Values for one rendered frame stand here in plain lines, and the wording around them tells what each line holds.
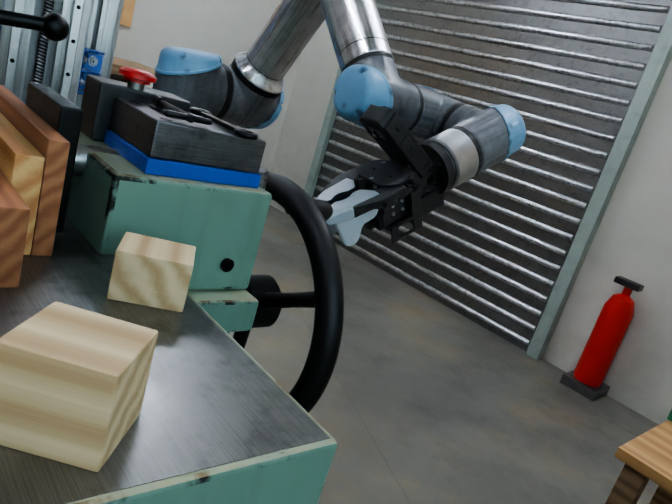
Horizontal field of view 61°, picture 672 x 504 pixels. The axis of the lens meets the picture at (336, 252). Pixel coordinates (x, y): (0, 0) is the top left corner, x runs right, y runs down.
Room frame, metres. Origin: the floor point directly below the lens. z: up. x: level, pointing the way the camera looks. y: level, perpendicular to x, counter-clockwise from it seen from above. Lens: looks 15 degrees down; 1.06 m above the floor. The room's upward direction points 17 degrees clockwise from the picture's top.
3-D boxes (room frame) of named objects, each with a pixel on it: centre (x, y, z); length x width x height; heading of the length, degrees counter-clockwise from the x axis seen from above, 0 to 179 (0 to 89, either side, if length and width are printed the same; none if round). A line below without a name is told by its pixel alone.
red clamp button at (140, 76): (0.49, 0.20, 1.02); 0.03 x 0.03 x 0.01
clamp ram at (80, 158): (0.43, 0.21, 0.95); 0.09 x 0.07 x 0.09; 44
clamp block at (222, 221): (0.48, 0.16, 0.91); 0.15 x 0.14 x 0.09; 44
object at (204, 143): (0.48, 0.16, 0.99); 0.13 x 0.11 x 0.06; 44
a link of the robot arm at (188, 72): (1.15, 0.37, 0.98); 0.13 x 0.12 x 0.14; 137
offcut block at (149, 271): (0.34, 0.11, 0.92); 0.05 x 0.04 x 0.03; 106
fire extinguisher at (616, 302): (2.76, -1.41, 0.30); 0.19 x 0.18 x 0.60; 138
